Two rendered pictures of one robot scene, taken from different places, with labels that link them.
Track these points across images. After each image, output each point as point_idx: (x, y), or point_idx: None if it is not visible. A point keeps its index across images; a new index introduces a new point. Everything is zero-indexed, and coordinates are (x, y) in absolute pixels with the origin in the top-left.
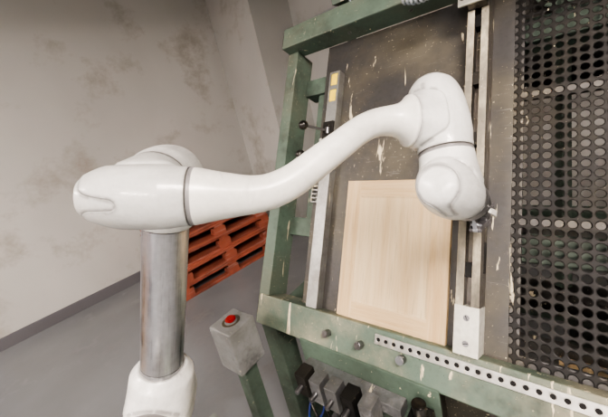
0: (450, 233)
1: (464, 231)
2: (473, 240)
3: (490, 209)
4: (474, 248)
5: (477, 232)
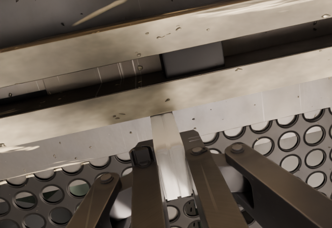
0: None
1: (59, 68)
2: (34, 113)
3: (184, 194)
4: (2, 124)
5: (70, 117)
